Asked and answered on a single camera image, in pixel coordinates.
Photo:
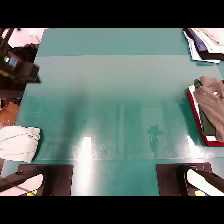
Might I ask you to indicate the white shirt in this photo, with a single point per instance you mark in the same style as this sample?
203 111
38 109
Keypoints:
18 143

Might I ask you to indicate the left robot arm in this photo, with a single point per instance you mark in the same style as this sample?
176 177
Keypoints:
20 178

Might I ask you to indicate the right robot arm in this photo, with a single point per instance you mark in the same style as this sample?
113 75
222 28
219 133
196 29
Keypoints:
186 176

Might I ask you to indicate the red garment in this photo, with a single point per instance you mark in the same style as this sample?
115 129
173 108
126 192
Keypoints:
199 125

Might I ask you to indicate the dark green garment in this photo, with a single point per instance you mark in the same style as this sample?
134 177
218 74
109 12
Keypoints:
206 125

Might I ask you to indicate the brown garment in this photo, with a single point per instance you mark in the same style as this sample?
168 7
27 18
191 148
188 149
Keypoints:
210 96

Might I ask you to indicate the heap of clothes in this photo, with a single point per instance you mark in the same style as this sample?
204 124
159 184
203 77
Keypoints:
205 43

